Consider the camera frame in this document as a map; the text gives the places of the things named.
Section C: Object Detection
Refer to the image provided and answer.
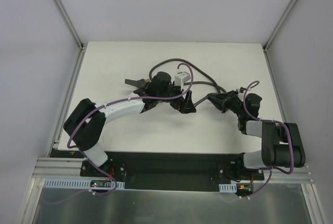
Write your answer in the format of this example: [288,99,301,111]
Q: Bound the left white cable duct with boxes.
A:
[44,178,125,191]

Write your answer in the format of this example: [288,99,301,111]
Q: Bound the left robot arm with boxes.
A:
[63,71,196,177]

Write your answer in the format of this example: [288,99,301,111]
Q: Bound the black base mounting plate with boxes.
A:
[50,150,265,191]

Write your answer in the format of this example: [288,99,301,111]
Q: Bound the white cable duct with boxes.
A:
[44,178,125,191]
[219,182,237,193]

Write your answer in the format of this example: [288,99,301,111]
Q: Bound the dark grey faucet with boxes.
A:
[124,79,151,89]

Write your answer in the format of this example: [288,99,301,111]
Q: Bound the dark grey flexible hose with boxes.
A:
[148,57,229,106]

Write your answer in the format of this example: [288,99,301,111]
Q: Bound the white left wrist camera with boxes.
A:
[174,71,191,87]

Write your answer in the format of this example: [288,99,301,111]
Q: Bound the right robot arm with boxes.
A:
[208,91,305,180]

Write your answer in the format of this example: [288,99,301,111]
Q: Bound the right aluminium frame post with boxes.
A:
[262,0,315,53]

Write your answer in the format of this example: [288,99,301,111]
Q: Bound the aluminium frame post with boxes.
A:
[262,0,315,53]
[39,0,87,51]

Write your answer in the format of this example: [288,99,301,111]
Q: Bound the right white cable duct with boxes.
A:
[219,182,237,193]

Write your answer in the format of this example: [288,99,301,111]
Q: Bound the left aluminium frame post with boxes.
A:
[39,0,87,51]

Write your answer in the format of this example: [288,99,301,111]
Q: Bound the aluminium front rail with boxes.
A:
[32,157,315,184]

